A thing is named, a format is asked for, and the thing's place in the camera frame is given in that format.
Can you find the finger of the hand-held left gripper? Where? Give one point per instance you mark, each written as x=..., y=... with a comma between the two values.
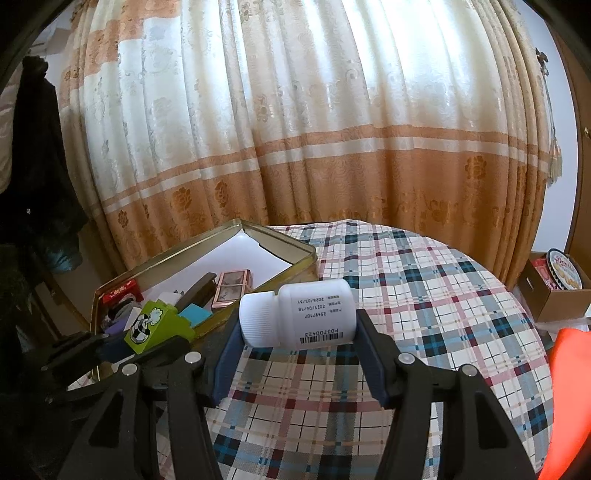
x=161, y=353
x=111, y=347

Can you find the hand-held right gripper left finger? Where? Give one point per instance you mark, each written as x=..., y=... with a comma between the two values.
x=228, y=360

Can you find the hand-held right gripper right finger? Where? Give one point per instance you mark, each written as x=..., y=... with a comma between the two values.
x=371, y=360

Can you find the green toy block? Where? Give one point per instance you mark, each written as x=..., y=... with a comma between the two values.
x=161, y=323

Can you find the teal toy block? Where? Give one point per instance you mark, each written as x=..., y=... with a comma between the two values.
x=196, y=316

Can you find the white charger plug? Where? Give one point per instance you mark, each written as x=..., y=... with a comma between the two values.
x=168, y=297

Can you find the white red medicine box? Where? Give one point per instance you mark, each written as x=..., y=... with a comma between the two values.
x=120, y=290

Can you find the small pink framed box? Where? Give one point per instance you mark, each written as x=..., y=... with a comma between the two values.
x=233, y=288

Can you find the white pill bottle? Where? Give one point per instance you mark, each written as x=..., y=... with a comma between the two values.
x=300, y=314

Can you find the golden rectangular tin box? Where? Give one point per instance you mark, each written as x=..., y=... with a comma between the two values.
x=277, y=249

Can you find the plaid tablecloth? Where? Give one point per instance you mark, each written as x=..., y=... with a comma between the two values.
x=415, y=323

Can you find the white paper lining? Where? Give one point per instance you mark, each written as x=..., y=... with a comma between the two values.
x=240, y=254

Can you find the dark hanging coat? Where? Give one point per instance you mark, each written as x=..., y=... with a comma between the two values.
x=46, y=184

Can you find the red packet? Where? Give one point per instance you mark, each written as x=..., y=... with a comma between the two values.
x=541, y=273

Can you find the cardboard box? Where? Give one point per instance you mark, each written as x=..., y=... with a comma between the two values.
x=563, y=304

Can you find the orange cloth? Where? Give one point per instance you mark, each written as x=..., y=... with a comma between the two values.
x=570, y=406

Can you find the round cookie tin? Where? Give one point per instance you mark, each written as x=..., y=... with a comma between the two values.
x=563, y=270

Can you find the brown wooden door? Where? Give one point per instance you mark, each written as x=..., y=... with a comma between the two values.
x=579, y=184

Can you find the curtain tieback tassel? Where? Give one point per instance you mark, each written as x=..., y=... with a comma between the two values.
x=554, y=157

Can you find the cream orange curtain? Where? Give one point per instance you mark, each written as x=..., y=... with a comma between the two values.
x=300, y=92

